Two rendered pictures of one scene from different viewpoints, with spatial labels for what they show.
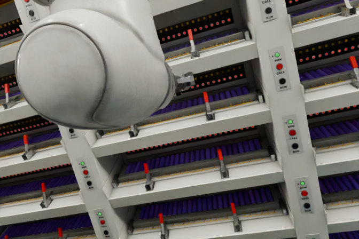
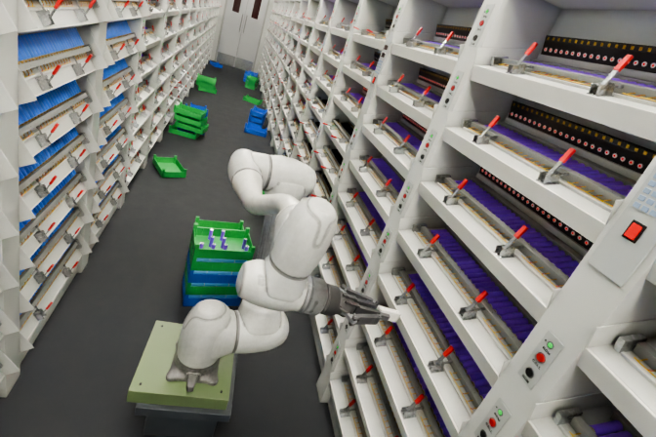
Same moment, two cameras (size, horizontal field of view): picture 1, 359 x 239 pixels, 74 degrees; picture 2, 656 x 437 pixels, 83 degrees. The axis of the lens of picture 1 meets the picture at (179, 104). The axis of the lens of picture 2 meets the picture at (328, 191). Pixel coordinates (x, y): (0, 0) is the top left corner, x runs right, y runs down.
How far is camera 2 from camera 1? 0.80 m
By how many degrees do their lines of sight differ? 58
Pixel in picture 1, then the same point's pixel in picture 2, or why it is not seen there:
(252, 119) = (446, 417)
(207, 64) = (461, 332)
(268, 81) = (476, 417)
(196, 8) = not seen: hidden behind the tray
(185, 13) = not seen: hidden behind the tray
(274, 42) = (510, 402)
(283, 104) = not seen: outside the picture
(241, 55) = (483, 367)
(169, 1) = (483, 254)
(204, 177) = (400, 392)
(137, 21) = (270, 285)
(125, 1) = (273, 276)
